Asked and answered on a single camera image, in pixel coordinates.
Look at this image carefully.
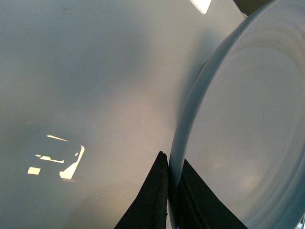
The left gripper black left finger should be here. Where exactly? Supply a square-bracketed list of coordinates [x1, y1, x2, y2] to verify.
[115, 151, 169, 229]

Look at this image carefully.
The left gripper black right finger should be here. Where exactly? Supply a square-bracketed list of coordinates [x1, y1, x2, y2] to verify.
[176, 160, 247, 229]

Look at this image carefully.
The grey round plate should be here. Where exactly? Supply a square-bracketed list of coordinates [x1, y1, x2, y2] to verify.
[169, 0, 305, 229]

